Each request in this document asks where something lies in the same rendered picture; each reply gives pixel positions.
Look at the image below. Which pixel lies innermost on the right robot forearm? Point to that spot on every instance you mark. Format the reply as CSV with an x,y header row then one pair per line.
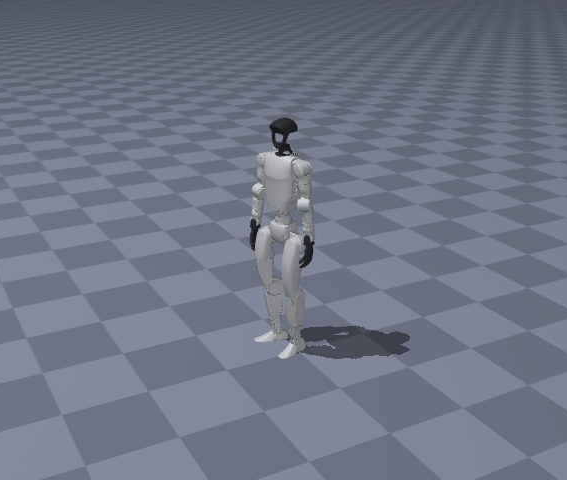
x,y
257,209

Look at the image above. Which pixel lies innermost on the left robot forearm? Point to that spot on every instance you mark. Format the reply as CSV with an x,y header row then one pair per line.
x,y
307,222

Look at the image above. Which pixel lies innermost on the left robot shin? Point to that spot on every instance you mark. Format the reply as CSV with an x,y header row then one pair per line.
x,y
295,315

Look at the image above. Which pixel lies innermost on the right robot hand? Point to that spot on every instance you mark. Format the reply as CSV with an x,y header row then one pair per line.
x,y
253,233

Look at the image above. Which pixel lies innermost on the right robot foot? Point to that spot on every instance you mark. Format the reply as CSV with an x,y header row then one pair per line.
x,y
269,336

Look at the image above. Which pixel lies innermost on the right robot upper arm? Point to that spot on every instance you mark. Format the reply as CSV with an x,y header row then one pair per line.
x,y
259,188

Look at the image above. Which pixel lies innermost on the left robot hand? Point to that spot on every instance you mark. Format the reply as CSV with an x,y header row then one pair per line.
x,y
308,252

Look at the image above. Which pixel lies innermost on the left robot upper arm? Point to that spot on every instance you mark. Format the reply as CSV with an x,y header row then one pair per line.
x,y
303,170

